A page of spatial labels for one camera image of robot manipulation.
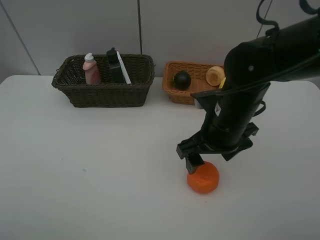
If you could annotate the dark brown wicker basket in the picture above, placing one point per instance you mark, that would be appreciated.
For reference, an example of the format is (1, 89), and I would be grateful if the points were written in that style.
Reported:
(70, 79)

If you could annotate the white marker red cap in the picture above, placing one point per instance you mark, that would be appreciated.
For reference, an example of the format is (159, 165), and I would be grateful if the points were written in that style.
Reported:
(123, 69)

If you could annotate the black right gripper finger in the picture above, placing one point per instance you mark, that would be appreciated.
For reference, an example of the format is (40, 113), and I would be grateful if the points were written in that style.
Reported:
(193, 162)

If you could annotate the pink bottle white cap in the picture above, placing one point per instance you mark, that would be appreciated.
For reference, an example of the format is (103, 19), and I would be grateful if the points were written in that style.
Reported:
(91, 71)

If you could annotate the black bottle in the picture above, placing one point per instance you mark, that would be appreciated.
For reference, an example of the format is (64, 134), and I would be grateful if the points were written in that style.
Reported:
(115, 67)

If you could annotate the yellow lemon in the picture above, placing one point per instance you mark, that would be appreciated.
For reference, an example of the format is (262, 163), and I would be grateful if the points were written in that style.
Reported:
(222, 83)

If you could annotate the orange tangerine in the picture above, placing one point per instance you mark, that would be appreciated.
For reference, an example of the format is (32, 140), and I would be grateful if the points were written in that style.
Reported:
(205, 179)

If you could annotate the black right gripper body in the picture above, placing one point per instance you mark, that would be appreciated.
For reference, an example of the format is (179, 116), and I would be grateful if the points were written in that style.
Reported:
(198, 144)

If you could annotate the orange wicker basket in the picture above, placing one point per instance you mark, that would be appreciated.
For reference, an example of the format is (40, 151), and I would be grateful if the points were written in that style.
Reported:
(197, 72)

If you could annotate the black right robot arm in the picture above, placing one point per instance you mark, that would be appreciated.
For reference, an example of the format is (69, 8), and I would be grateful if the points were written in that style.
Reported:
(282, 55)

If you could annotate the red orange peach half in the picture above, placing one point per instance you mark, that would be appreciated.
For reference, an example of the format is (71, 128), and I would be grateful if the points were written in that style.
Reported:
(215, 75)

